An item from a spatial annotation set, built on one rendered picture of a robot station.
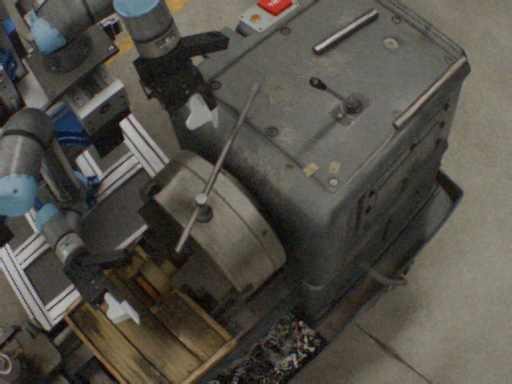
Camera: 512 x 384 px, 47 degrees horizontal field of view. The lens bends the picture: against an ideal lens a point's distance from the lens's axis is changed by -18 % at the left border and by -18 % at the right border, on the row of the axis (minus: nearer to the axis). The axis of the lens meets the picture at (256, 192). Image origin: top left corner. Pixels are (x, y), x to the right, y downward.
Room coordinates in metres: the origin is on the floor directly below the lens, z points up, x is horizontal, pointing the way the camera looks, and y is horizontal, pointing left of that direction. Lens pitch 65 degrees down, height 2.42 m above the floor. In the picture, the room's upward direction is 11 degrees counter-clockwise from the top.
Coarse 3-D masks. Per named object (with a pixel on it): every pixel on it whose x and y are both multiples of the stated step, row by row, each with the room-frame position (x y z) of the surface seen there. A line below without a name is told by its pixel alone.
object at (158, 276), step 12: (144, 264) 0.49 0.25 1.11; (156, 264) 0.48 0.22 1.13; (168, 264) 0.49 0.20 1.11; (144, 276) 0.47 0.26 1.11; (156, 276) 0.46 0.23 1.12; (168, 276) 0.46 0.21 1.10; (144, 288) 0.44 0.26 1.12; (156, 288) 0.44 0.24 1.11; (168, 288) 0.44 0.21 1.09; (156, 300) 0.42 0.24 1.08
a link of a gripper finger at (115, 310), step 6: (108, 294) 0.44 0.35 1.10; (108, 300) 0.43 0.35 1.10; (114, 306) 0.41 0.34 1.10; (120, 306) 0.41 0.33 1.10; (126, 306) 0.41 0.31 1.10; (108, 312) 0.40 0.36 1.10; (114, 312) 0.40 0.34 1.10; (120, 312) 0.40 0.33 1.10; (126, 312) 0.40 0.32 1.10; (132, 312) 0.40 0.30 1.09; (114, 318) 0.39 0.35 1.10
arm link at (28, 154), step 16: (0, 144) 0.68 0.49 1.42; (16, 144) 0.66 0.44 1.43; (32, 144) 0.66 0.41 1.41; (0, 160) 0.63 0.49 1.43; (16, 160) 0.62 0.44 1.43; (32, 160) 0.63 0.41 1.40; (0, 176) 0.59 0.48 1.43; (16, 176) 0.59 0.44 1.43; (32, 176) 0.60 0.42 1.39; (0, 192) 0.56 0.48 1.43; (16, 192) 0.56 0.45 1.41; (32, 192) 0.57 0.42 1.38; (0, 208) 0.56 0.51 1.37; (16, 208) 0.55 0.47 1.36
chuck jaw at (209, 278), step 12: (192, 264) 0.48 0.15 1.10; (204, 264) 0.48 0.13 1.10; (180, 276) 0.46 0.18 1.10; (192, 276) 0.45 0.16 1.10; (204, 276) 0.45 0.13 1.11; (216, 276) 0.45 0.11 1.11; (180, 288) 0.43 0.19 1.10; (192, 288) 0.43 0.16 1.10; (204, 288) 0.43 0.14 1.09; (216, 288) 0.42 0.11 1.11; (228, 288) 0.41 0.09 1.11
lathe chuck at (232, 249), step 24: (168, 168) 0.65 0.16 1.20; (144, 192) 0.62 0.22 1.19; (168, 192) 0.59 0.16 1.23; (192, 192) 0.57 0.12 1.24; (168, 216) 0.55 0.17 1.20; (216, 216) 0.52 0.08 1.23; (192, 240) 0.49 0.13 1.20; (216, 240) 0.48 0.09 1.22; (240, 240) 0.48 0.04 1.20; (216, 264) 0.44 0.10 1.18; (240, 264) 0.44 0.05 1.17; (264, 264) 0.45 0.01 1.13; (240, 288) 0.41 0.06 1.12
